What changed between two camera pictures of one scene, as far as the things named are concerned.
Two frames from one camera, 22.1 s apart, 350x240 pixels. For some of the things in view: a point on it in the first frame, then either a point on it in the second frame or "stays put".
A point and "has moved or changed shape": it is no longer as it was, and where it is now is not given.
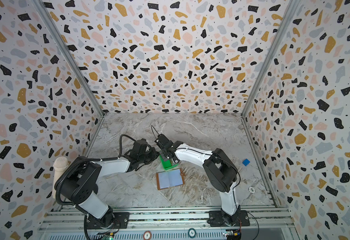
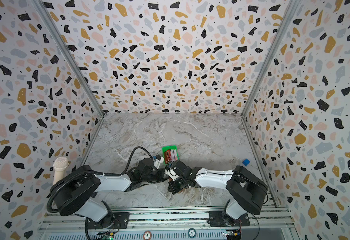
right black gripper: (166, 149) → (176, 168)
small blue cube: (246, 162) stays put
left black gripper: (155, 155) → (162, 176)
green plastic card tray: (167, 165) has moved or changed shape
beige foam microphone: (59, 165) stays put
